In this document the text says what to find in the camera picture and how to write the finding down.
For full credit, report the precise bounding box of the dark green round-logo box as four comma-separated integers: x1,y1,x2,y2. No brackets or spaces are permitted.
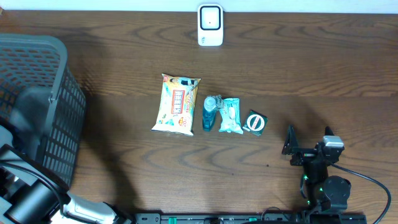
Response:
243,110,268,136

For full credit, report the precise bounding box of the pale green small packet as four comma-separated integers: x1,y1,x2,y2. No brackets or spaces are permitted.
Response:
219,98,243,134

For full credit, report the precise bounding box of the teal spray bottle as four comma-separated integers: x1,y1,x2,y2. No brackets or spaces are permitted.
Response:
202,95,222,132

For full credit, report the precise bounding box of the yellow wet wipes pack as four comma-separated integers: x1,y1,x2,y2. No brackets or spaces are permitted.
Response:
152,73,201,136

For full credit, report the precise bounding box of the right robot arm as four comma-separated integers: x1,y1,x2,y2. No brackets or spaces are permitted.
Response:
282,125,351,223

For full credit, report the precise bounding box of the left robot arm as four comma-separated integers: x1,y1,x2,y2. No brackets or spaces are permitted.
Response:
1,122,136,223

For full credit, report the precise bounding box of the white barcode scanner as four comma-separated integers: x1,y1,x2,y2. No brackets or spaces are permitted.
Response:
197,4,224,47

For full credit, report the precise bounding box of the grey plastic shopping basket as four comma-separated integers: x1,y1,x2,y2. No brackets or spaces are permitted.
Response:
1,34,86,185

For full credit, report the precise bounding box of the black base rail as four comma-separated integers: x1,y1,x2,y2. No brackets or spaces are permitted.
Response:
134,210,367,224

